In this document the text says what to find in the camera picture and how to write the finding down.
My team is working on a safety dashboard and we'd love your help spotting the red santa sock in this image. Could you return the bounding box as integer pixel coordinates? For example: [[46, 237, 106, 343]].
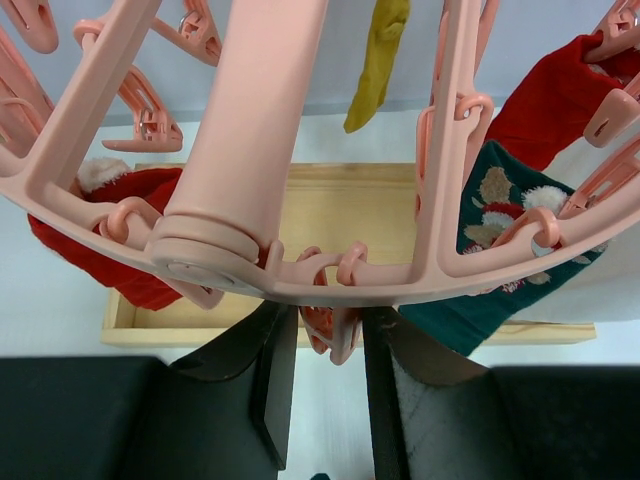
[[485, 33, 639, 171]]

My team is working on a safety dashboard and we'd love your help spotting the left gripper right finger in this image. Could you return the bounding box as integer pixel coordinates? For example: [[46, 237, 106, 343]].
[[362, 307, 487, 479]]

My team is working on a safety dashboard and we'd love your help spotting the pink round clip hanger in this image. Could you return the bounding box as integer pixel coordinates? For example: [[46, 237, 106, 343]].
[[1, 1, 639, 363]]

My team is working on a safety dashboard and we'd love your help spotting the wooden clothes rack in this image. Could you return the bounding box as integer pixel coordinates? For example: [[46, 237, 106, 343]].
[[99, 162, 597, 350]]

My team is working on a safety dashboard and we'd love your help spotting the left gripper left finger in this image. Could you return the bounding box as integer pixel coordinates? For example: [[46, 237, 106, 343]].
[[170, 301, 298, 470]]

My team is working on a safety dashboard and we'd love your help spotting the mustard yellow sock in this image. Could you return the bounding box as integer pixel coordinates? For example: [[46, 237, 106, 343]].
[[343, 0, 411, 134]]

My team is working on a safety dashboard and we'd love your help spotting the green christmas patterned sock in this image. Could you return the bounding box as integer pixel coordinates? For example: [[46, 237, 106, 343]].
[[397, 139, 609, 357]]

